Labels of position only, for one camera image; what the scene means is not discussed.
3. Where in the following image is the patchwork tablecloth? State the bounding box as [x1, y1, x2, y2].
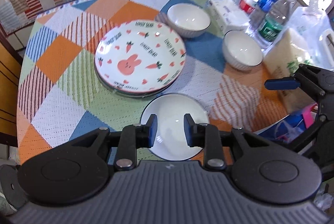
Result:
[17, 0, 318, 165]

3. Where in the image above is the green label water bottle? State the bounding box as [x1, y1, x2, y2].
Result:
[257, 0, 297, 45]

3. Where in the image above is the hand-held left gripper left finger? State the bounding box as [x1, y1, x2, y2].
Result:
[70, 114, 158, 171]

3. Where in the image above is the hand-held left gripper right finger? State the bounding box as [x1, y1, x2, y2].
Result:
[183, 113, 272, 170]

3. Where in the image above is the clear plastic bag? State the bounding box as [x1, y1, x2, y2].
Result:
[287, 5, 334, 68]

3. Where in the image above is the white bunny carrot plate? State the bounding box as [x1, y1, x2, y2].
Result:
[94, 20, 186, 92]

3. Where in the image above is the white ribbed bowl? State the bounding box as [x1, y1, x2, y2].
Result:
[222, 30, 263, 72]
[167, 4, 211, 38]
[140, 93, 210, 161]

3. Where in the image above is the teal fried egg plate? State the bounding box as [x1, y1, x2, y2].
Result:
[94, 67, 182, 95]

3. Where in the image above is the wooden chair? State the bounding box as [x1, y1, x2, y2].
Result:
[0, 30, 24, 134]

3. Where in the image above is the white tissue pack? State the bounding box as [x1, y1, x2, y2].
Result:
[208, 0, 251, 34]

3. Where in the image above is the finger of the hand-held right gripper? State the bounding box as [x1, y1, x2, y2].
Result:
[264, 63, 334, 102]
[286, 101, 334, 160]

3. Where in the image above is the colourful plastic bag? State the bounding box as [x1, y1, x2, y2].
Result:
[260, 103, 319, 144]

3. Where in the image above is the bag of rice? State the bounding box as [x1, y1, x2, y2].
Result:
[262, 28, 318, 114]

